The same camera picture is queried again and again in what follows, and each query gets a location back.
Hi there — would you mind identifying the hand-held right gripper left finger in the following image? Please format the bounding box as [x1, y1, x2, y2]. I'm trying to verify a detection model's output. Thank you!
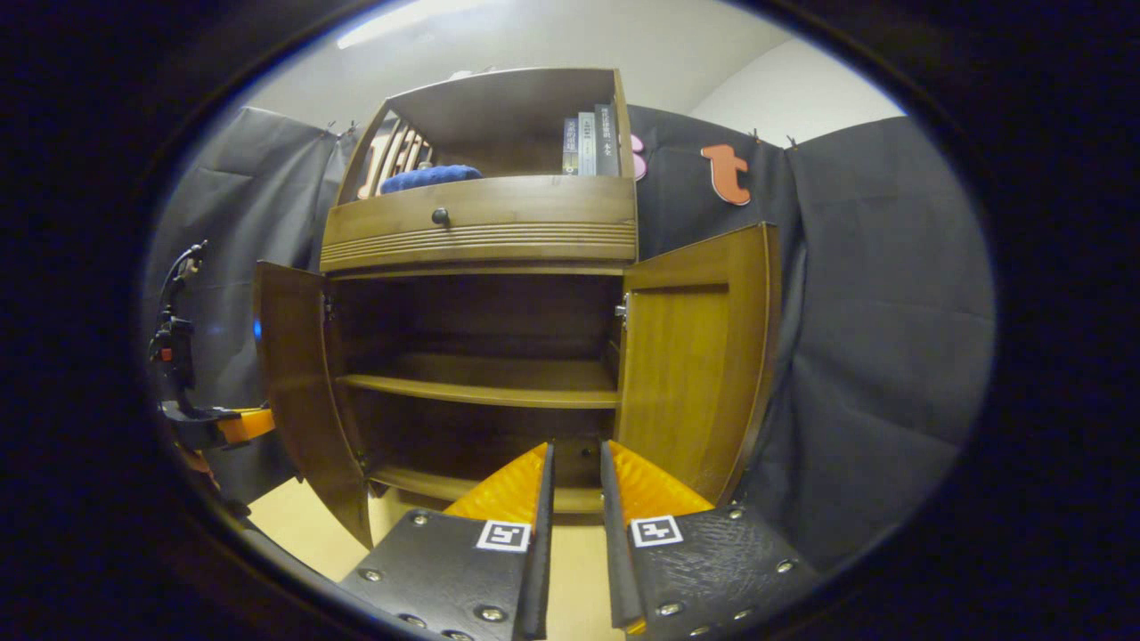
[337, 441, 556, 641]

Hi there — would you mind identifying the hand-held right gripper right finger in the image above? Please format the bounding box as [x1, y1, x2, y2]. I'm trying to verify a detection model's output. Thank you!
[599, 439, 820, 638]

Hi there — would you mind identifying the wooden shoe cabinet door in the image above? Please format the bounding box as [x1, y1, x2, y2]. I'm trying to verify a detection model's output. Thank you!
[615, 222, 783, 507]
[252, 260, 375, 550]

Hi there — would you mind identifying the wooden double-door shoe cabinet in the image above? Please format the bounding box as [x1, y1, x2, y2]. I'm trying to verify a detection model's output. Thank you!
[252, 68, 783, 550]

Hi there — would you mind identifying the wooden inner shelf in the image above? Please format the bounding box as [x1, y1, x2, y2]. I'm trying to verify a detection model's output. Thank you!
[336, 354, 622, 410]

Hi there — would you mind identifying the blue folded towel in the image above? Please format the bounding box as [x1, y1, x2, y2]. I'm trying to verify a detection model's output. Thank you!
[379, 165, 484, 195]

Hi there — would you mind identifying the wooden ribbed drawer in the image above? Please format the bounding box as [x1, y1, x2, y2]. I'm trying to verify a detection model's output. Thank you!
[319, 174, 639, 274]

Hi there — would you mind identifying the black backdrop cloth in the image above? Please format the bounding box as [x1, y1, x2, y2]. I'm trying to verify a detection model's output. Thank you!
[142, 102, 997, 571]

